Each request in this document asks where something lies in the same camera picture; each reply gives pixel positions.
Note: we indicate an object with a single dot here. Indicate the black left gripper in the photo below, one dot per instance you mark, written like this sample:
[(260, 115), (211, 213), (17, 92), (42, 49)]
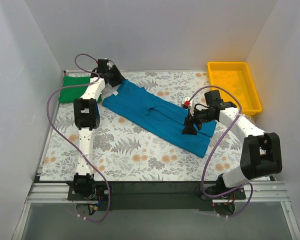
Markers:
[(114, 75)]

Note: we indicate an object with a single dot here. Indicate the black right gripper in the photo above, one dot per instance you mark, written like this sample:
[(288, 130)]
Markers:
[(192, 119)]

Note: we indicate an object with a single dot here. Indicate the blue t shirt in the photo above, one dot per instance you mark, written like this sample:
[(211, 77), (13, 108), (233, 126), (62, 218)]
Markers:
[(162, 118)]

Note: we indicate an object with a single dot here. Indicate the yellow plastic bin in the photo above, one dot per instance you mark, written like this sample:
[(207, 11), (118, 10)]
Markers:
[(236, 78)]

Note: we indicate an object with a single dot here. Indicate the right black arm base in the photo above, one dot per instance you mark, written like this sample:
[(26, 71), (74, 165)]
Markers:
[(216, 193)]

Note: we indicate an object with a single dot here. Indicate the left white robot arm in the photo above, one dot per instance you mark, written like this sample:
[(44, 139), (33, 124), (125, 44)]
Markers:
[(87, 116)]

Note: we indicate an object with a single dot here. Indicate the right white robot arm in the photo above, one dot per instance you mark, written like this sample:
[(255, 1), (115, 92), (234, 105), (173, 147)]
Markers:
[(261, 152)]

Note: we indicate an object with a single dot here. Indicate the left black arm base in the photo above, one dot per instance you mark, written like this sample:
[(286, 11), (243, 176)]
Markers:
[(84, 188)]

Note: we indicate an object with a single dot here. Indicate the folded green t shirt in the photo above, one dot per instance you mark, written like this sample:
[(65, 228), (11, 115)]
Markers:
[(69, 94)]

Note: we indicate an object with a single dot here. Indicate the floral patterned table mat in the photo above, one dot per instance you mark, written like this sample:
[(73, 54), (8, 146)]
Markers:
[(123, 151)]

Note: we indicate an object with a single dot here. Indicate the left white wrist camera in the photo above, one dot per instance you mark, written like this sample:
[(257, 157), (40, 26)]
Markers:
[(109, 65)]

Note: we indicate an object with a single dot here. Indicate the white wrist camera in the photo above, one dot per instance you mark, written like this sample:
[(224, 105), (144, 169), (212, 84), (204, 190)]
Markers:
[(187, 104), (109, 65)]

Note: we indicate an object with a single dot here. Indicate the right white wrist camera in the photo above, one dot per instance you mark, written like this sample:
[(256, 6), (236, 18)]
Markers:
[(187, 104)]

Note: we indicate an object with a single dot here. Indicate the aluminium frame rail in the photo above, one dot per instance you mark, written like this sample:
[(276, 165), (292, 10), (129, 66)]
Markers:
[(159, 211)]

